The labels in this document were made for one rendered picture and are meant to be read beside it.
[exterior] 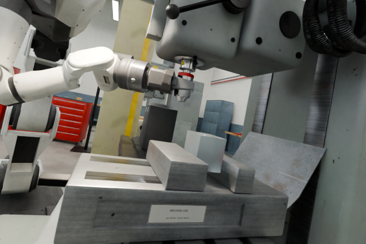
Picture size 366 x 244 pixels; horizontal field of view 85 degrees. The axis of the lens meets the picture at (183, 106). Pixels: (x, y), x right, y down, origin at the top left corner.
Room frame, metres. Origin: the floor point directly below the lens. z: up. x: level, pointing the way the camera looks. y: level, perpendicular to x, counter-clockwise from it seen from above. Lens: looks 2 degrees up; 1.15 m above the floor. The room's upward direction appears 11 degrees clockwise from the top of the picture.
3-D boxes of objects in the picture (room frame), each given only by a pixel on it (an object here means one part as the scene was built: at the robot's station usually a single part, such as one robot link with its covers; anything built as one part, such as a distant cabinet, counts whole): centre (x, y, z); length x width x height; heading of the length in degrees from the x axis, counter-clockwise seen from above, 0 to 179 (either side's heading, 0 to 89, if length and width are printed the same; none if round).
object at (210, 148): (0.37, -0.05, 1.10); 0.06 x 0.05 x 0.06; 21
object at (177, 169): (0.35, 0.00, 1.07); 0.15 x 0.06 x 0.04; 21
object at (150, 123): (0.95, 0.10, 1.08); 0.22 x 0.12 x 0.20; 15
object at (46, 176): (0.29, 0.16, 1.03); 0.04 x 0.02 x 0.02; 111
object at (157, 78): (0.56, 0.10, 1.23); 0.13 x 0.12 x 0.10; 179
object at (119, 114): (2.19, 0.66, 1.15); 0.52 x 0.40 x 2.30; 108
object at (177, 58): (0.56, 0.01, 1.31); 0.09 x 0.09 x 0.01
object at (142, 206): (0.36, -0.02, 1.04); 0.35 x 0.15 x 0.11; 111
